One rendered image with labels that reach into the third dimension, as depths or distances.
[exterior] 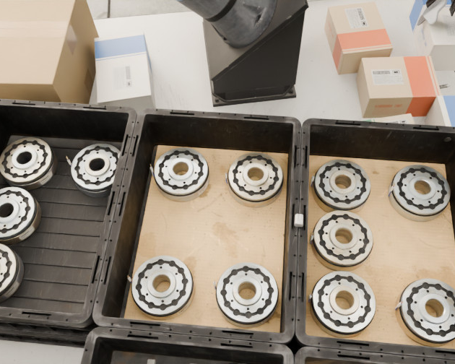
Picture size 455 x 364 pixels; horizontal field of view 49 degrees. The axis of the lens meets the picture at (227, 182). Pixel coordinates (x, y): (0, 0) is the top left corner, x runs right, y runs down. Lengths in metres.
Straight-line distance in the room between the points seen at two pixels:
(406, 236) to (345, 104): 0.42
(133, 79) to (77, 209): 0.35
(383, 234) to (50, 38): 0.78
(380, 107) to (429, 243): 0.38
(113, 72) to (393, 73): 0.64
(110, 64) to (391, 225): 0.72
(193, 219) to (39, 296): 0.30
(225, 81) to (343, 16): 0.36
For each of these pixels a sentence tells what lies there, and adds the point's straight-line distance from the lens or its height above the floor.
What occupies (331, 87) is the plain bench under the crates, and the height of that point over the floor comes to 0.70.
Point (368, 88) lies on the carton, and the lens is 1.19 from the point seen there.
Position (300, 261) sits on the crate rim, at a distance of 0.78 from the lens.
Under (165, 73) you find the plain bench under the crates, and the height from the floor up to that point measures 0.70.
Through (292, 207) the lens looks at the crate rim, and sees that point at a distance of 0.84.
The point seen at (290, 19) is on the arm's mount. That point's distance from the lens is 1.05.
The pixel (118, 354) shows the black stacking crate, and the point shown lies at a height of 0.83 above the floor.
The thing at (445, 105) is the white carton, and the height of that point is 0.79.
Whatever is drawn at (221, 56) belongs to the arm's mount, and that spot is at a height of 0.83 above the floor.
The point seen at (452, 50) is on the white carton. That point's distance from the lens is 1.32.
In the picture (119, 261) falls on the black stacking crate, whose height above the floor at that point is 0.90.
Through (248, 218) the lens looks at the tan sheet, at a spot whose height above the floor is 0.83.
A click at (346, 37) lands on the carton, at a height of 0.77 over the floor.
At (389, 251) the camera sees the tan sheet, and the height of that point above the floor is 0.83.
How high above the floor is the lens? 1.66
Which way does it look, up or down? 61 degrees down
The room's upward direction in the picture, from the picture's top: 4 degrees counter-clockwise
